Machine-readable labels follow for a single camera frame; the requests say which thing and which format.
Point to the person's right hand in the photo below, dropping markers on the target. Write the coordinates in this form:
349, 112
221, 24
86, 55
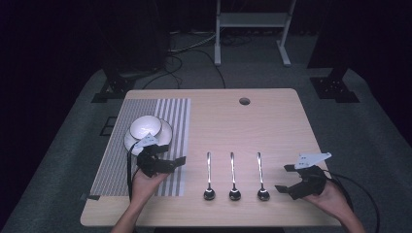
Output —
330, 202

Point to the black stand base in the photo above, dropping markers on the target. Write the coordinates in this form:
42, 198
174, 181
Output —
335, 87
113, 87

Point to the person's left hand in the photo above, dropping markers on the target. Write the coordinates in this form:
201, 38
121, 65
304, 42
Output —
145, 186

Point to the white metal stand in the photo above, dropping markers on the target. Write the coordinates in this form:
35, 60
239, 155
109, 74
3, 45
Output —
252, 19

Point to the metal spoon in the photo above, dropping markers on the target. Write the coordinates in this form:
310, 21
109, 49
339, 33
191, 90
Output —
233, 174
260, 174
209, 174

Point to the grey striped placemat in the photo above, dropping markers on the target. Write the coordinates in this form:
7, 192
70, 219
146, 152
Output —
113, 161

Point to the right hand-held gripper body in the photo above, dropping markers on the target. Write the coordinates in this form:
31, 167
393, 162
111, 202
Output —
309, 184

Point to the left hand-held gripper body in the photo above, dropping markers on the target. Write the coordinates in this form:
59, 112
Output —
150, 163

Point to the white bowl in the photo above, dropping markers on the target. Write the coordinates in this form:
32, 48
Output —
166, 133
145, 126

